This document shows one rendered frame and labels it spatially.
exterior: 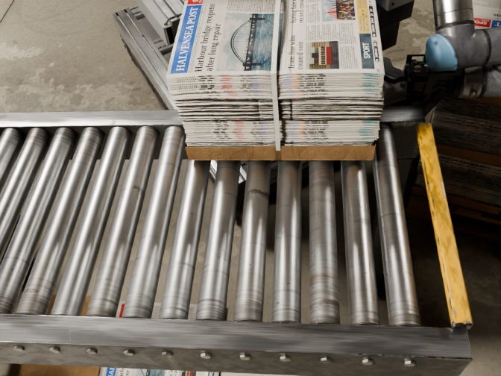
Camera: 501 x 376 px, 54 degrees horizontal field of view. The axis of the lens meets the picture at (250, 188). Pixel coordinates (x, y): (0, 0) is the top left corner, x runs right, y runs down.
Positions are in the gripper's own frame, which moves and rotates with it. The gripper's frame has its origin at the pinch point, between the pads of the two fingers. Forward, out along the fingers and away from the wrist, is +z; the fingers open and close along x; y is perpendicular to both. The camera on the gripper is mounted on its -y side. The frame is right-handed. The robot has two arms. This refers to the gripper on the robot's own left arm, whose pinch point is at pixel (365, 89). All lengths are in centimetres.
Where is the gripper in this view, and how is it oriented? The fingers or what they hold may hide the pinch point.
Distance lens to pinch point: 121.1
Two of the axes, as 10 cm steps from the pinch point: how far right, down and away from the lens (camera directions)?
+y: -0.9, -6.0, -8.0
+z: -9.9, 0.0, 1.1
